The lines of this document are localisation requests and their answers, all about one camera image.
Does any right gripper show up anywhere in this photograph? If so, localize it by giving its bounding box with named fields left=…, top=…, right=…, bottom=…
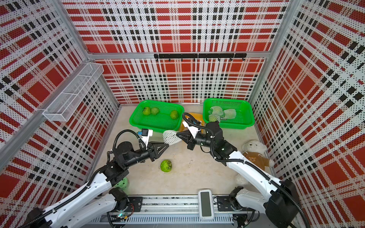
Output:
left=176, top=130, right=214, bottom=152

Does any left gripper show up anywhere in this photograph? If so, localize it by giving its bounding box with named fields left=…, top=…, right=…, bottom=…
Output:
left=124, top=141, right=169, bottom=168

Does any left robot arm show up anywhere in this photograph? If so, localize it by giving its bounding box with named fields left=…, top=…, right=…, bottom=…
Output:
left=22, top=129, right=179, bottom=228

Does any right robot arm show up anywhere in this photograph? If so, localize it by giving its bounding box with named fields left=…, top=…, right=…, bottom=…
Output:
left=176, top=113, right=310, bottom=228

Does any green basket with apples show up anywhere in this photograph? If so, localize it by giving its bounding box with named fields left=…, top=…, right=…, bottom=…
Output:
left=129, top=100, right=184, bottom=133

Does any yellow tray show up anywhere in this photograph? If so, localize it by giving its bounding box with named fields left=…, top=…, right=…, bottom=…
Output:
left=183, top=113, right=205, bottom=126

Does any empty green basket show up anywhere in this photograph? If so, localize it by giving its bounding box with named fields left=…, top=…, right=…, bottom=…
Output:
left=202, top=98, right=255, bottom=130

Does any plush toy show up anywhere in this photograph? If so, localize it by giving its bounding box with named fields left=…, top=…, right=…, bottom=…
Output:
left=241, top=140, right=274, bottom=170

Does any white timer device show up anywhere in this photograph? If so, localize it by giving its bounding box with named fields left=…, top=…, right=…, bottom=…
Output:
left=198, top=190, right=214, bottom=220

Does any black hook rail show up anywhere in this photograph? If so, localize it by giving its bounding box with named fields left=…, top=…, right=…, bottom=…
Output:
left=154, top=53, right=248, bottom=61

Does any clear wall shelf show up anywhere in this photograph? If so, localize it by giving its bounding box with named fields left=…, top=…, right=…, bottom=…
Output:
left=43, top=63, right=104, bottom=122

